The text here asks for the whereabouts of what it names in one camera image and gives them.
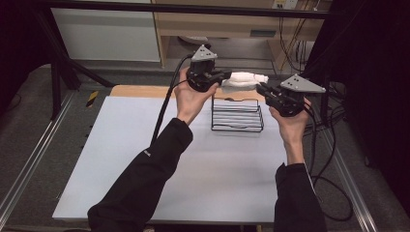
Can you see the person's right hand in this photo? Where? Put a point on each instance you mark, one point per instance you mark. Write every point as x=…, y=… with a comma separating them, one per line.
x=291, y=129

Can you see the black metal stand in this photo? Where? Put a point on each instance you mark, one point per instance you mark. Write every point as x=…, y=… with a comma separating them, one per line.
x=58, y=71
x=325, y=109

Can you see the yellow black tape marker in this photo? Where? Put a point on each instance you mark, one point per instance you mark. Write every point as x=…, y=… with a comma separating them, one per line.
x=92, y=98

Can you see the white cabinet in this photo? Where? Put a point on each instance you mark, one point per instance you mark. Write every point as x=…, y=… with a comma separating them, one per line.
x=106, y=35

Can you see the aluminium floor rail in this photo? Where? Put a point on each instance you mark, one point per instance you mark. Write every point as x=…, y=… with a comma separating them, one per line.
x=35, y=151
x=351, y=187

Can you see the wooden table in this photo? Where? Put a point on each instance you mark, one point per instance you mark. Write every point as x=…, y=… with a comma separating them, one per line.
x=141, y=92

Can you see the wooden desk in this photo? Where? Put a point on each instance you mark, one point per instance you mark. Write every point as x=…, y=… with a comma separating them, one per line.
x=232, y=25

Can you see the white table mat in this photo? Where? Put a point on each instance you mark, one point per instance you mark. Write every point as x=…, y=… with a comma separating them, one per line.
x=232, y=167

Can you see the white wall socket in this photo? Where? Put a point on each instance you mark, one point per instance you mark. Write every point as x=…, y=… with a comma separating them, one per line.
x=285, y=4

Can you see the black metal crossbar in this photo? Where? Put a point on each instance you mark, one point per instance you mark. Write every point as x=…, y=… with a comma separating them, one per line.
x=129, y=7

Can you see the black curtain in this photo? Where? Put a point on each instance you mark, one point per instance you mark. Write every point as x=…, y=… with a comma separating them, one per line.
x=17, y=45
x=380, y=80

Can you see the person's left hand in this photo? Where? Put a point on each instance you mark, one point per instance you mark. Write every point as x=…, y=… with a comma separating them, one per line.
x=190, y=101

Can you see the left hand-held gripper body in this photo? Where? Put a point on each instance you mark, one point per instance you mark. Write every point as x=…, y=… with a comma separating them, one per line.
x=201, y=75

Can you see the white towel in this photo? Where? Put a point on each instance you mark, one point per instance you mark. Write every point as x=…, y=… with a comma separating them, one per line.
x=245, y=79

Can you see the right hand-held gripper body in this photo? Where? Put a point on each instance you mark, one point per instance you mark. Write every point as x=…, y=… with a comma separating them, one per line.
x=290, y=103

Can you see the office chair base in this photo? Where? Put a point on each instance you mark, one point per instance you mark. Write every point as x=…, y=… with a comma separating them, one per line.
x=190, y=39

